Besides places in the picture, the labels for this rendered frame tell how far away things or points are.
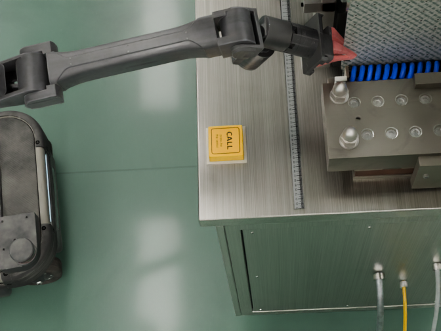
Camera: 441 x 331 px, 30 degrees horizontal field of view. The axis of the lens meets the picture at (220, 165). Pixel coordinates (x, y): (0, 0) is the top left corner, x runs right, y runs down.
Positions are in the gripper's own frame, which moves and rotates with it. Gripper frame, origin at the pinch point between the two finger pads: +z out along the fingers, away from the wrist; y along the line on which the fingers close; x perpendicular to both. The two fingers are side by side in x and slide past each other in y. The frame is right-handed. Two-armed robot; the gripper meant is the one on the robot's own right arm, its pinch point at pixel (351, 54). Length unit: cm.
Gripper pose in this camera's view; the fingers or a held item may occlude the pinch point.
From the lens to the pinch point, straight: 159.8
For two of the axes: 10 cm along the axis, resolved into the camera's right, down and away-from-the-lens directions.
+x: 4.4, -3.8, -8.1
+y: 0.3, 9.1, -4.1
